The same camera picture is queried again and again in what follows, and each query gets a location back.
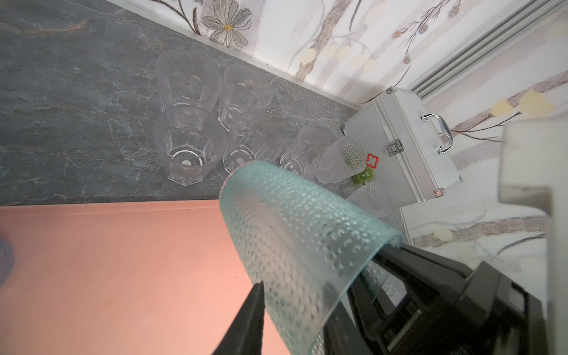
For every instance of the silver aluminium case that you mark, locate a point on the silver aluminium case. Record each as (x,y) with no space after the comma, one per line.
(406,146)

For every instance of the clear faceted glass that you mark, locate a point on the clear faceted glass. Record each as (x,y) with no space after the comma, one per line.
(252,141)
(243,90)
(190,142)
(185,77)

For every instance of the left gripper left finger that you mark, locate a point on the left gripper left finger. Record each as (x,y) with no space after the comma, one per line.
(245,334)

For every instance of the pink rectangular tray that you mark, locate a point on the pink rectangular tray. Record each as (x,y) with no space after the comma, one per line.
(127,278)

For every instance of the blue translucent cup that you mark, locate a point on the blue translucent cup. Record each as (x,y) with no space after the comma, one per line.
(7,260)

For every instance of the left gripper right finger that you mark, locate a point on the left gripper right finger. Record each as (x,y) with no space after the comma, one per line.
(448,308)

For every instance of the teal textured cup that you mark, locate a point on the teal textured cup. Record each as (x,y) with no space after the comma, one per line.
(303,242)

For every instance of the green small box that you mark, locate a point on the green small box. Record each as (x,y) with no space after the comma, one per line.
(366,176)

